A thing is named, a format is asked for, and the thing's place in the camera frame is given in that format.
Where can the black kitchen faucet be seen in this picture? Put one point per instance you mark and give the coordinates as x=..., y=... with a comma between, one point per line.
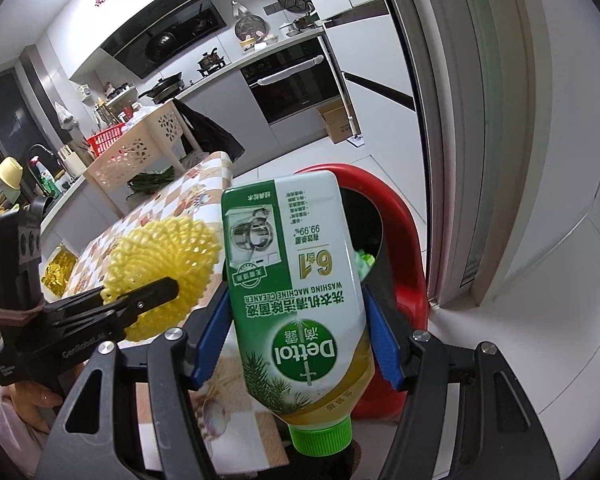
x=37, y=147

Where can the cardboard box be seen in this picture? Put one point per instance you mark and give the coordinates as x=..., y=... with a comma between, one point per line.
x=335, y=120

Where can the grey sliding door frame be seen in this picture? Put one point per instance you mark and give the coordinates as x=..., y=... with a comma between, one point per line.
x=455, y=110

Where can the dark window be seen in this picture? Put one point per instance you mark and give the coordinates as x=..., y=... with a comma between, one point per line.
x=10, y=115

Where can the gold foil packet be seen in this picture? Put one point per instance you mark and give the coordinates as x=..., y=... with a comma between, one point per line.
x=57, y=270

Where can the red plastic stool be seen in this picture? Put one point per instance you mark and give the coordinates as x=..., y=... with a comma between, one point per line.
x=405, y=260

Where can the yellow foam net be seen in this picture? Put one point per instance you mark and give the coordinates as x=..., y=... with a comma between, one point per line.
x=170, y=255

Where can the person's left forearm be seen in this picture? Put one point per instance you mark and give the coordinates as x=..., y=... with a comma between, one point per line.
x=5, y=435

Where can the beige knife block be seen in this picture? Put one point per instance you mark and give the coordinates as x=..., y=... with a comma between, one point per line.
x=75, y=162

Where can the yellow plastic bowl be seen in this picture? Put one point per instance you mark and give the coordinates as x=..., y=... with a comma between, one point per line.
x=7, y=172

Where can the person's left hand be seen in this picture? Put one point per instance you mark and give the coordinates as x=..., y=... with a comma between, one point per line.
x=35, y=402

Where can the green spray bottle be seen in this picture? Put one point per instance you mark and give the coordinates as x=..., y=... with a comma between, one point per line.
x=47, y=177

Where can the green onions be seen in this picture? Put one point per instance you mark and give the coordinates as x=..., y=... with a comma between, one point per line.
x=150, y=180

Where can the black wok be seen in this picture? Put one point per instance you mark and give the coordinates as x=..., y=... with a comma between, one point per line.
x=162, y=87

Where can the black built-in oven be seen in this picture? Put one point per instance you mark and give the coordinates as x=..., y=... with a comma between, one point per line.
x=290, y=95

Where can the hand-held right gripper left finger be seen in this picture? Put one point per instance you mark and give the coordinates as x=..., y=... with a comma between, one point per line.
x=210, y=340

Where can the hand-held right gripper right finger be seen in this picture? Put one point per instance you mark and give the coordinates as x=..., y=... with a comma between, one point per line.
x=385, y=345

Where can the black bag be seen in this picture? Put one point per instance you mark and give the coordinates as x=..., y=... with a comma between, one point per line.
x=210, y=130

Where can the red plastic basket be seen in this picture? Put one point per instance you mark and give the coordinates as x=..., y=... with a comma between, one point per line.
x=105, y=141

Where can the black round bin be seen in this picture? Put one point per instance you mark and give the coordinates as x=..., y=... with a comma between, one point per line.
x=387, y=285

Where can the green-capped detergent bottle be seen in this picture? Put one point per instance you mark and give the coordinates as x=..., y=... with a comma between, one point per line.
x=295, y=310

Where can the black range hood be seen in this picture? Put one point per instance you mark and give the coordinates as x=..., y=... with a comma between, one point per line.
x=170, y=30

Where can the black cooking pot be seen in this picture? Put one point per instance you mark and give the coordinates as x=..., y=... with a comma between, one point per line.
x=211, y=61

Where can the white refrigerator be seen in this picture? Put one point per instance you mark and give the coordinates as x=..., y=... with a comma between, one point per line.
x=370, y=50

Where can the hanging clear plastic bag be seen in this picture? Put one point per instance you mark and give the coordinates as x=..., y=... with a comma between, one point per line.
x=64, y=117

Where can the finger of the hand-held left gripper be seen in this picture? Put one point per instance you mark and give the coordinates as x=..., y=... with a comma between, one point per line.
x=130, y=302

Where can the grey round steamer rack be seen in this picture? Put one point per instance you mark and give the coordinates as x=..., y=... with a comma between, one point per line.
x=250, y=27

